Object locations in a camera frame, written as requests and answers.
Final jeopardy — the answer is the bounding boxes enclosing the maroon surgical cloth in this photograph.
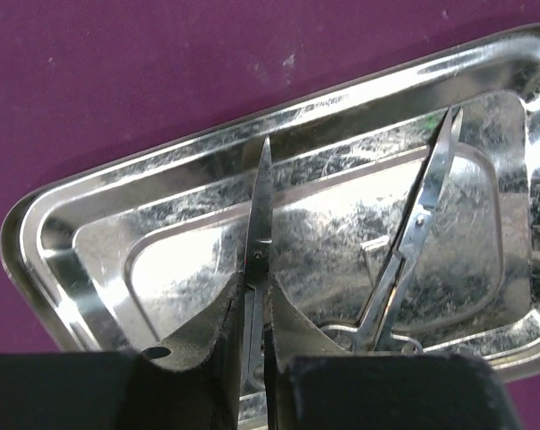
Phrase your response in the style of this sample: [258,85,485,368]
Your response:
[0,0,540,430]

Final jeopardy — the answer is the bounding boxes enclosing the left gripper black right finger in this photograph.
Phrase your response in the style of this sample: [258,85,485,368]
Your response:
[264,276,522,429]

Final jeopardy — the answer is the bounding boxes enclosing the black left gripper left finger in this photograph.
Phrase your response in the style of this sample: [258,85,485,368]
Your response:
[0,273,244,429]

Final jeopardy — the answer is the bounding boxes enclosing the curved steel scissors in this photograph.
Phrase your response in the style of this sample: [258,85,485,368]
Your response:
[320,107,463,353]

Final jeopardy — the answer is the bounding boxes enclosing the straight steel scissors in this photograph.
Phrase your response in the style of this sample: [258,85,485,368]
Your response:
[237,134,275,430]

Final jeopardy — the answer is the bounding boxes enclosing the steel instrument tray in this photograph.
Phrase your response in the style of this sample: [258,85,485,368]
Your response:
[0,24,540,385]

